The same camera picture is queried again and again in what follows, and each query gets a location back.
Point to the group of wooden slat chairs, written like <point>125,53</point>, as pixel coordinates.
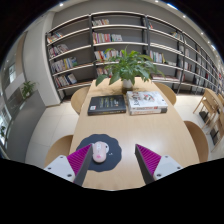
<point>211,110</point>

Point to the black hardcover book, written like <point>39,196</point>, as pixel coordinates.
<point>106,105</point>

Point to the green potted plant white pot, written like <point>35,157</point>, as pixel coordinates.
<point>128,66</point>

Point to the grey bookshelf unit with books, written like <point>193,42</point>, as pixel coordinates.
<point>76,46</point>

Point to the pink computer mouse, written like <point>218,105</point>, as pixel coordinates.
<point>99,152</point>

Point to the small green background plant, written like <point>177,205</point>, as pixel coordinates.
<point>27,89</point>

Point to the white illustrated book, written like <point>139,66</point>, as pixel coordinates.
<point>146,99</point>

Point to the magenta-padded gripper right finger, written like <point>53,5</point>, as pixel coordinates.
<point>165,166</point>

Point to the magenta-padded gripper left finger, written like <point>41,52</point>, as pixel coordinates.
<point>63,166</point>

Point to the white book with red spine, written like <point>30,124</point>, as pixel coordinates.
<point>148,111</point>

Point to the ceiling lights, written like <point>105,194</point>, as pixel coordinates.
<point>171,6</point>

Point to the dark mouse pad with eyes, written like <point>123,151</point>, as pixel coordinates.
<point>113,156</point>

